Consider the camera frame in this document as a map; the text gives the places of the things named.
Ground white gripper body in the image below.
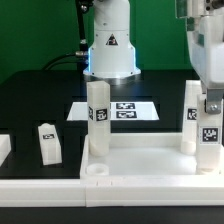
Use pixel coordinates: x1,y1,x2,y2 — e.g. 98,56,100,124
187,15,224,89

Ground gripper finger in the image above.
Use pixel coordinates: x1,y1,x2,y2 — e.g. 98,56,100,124
205,89,223,114

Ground white desk top tray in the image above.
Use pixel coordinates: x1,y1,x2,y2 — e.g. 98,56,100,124
80,133,224,182

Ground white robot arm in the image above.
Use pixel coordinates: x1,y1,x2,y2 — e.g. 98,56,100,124
83,0,224,114

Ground white marker plate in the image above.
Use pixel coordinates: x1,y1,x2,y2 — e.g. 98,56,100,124
67,102,159,121

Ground black cables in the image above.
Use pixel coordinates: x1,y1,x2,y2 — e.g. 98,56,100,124
41,0,90,72

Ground white front rail barrier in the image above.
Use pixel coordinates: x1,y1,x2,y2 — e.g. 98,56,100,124
0,176,224,207

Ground white left rail block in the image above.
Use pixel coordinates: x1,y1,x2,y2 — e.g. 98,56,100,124
0,134,11,166

